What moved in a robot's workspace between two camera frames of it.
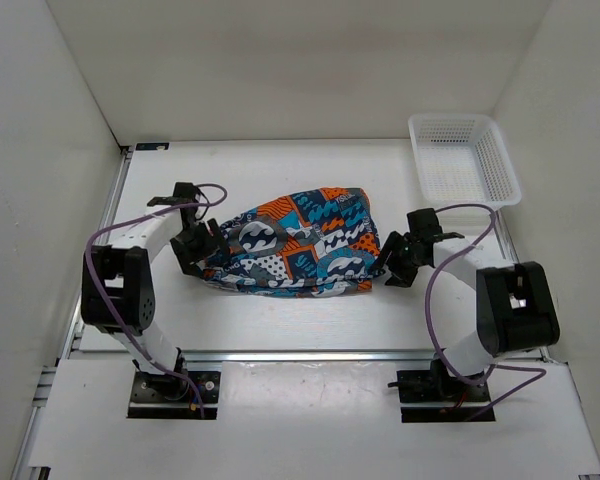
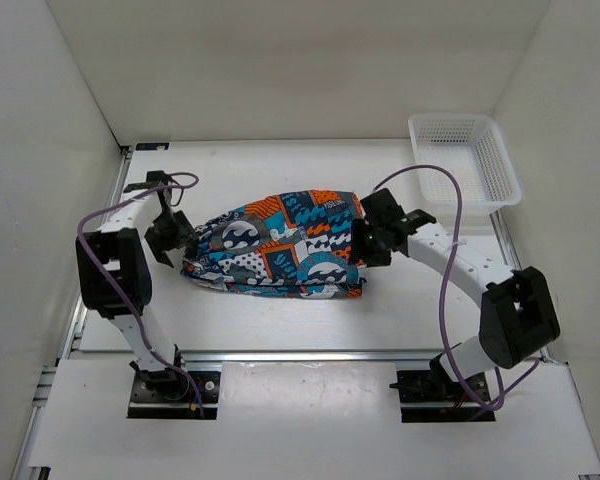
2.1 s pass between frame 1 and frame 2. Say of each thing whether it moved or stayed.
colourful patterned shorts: stayed
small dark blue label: stayed
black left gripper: moved
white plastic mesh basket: stayed
